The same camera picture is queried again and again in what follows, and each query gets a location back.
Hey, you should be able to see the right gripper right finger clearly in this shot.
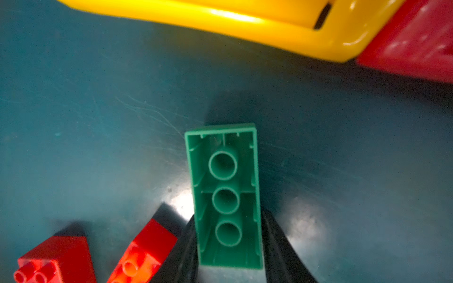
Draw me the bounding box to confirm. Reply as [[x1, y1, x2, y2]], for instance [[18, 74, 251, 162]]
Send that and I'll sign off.
[[261, 209, 317, 283]]

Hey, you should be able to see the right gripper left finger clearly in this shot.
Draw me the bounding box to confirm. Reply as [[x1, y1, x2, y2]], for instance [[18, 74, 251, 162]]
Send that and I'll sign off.
[[150, 215, 199, 283]]

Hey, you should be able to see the green brick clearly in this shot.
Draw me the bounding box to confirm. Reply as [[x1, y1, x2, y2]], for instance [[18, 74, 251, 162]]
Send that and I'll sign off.
[[185, 123, 264, 270]]

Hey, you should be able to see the red long brick centre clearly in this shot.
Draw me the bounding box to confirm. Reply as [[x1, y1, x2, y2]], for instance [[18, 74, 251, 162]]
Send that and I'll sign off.
[[107, 219, 178, 283]]

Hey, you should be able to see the red brick upright left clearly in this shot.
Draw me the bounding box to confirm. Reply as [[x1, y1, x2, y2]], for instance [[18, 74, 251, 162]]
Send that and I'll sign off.
[[14, 236, 97, 283]]

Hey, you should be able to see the left yellow bin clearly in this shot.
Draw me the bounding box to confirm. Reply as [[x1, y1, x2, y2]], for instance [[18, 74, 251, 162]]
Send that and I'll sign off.
[[66, 1, 402, 62]]

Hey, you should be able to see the red middle bin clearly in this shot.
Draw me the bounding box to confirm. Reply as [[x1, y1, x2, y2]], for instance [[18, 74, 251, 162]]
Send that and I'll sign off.
[[356, 0, 453, 83]]

